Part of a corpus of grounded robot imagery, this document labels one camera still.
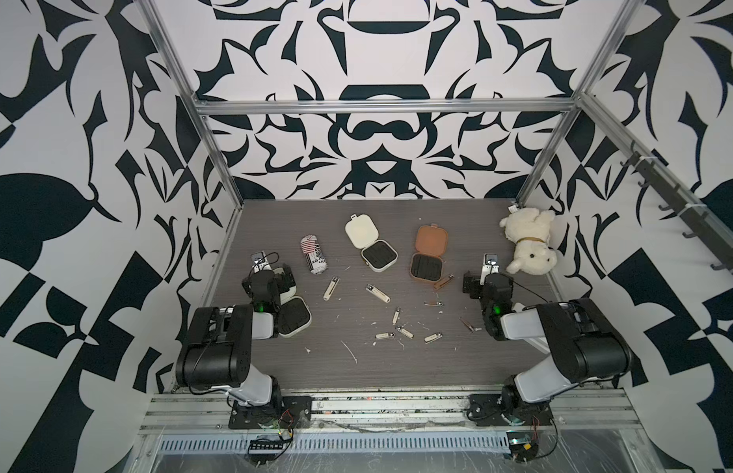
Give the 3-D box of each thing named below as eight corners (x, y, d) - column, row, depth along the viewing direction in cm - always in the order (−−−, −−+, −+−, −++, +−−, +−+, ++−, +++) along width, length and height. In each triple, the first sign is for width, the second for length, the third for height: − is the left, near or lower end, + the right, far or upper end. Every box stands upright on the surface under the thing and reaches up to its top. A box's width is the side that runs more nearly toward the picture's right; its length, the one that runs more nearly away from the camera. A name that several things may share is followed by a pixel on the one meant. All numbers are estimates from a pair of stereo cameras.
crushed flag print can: (312, 276, 100) (311, 271, 97) (299, 243, 109) (297, 238, 106) (329, 269, 101) (329, 265, 99) (315, 237, 110) (314, 232, 108)
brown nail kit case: (405, 276, 101) (406, 271, 98) (417, 226, 115) (419, 220, 112) (440, 285, 99) (442, 280, 96) (448, 232, 113) (450, 227, 110)
